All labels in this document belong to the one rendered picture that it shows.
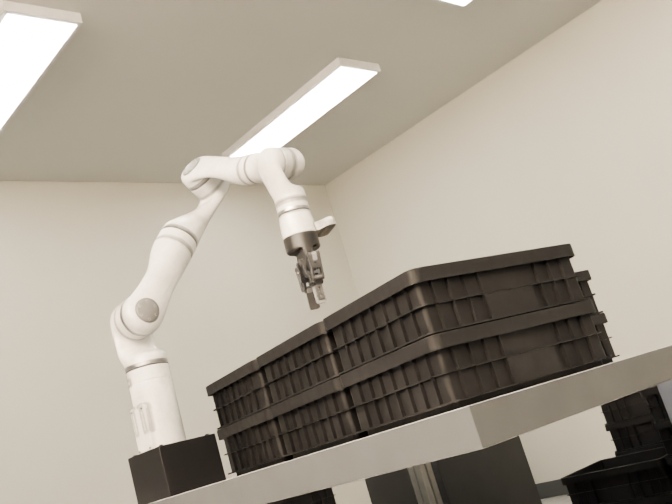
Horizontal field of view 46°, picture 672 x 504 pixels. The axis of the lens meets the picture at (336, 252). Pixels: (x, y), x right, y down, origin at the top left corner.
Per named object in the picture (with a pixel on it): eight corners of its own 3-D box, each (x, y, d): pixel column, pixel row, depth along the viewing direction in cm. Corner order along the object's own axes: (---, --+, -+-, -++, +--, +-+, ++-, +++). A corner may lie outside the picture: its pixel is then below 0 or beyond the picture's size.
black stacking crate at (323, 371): (337, 382, 147) (320, 324, 150) (268, 412, 171) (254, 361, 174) (490, 345, 170) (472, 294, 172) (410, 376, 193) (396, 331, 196)
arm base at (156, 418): (156, 448, 161) (137, 366, 165) (135, 456, 167) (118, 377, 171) (195, 438, 167) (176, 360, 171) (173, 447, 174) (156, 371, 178)
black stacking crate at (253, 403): (347, 400, 217) (335, 360, 220) (409, 376, 194) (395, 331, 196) (215, 435, 195) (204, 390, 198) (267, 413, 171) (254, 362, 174)
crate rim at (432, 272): (414, 282, 126) (409, 268, 126) (322, 333, 149) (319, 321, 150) (579, 254, 148) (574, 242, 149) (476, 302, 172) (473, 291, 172)
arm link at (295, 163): (308, 146, 175) (271, 154, 186) (276, 144, 170) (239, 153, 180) (310, 177, 175) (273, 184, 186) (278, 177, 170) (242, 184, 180)
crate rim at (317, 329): (322, 333, 149) (318, 321, 150) (256, 369, 173) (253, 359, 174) (476, 302, 172) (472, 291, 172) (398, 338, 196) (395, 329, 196)
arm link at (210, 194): (216, 187, 207) (178, 261, 192) (190, 163, 202) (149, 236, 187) (240, 177, 201) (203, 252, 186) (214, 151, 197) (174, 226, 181)
